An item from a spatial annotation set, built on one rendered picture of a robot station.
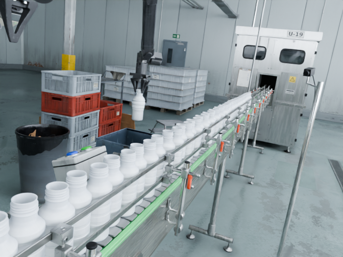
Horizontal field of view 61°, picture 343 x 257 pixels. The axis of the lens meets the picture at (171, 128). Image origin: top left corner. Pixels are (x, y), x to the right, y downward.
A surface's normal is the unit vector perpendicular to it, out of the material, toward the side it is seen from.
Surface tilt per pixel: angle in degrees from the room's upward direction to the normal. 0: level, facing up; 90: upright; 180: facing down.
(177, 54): 90
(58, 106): 90
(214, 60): 90
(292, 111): 90
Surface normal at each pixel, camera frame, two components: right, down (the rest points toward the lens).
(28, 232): 0.54, -0.46
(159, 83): -0.34, 0.18
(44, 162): 0.44, 0.32
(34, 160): 0.07, 0.30
